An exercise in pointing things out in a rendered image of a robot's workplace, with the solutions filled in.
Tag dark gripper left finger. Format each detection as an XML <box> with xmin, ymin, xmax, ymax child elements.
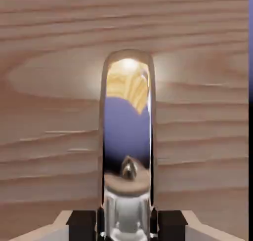
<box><xmin>8</xmin><ymin>210</ymin><xmax>98</xmax><ymax>241</ymax></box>

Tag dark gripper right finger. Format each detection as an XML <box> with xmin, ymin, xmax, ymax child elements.
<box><xmin>157</xmin><ymin>210</ymin><xmax>246</xmax><ymax>241</ymax></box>

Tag curved shiny metal handle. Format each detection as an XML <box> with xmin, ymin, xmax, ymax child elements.
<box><xmin>96</xmin><ymin>48</ymin><xmax>159</xmax><ymax>241</ymax></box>

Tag light wood cabinet door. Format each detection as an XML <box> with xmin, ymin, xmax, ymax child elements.
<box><xmin>0</xmin><ymin>0</ymin><xmax>249</xmax><ymax>241</ymax></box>

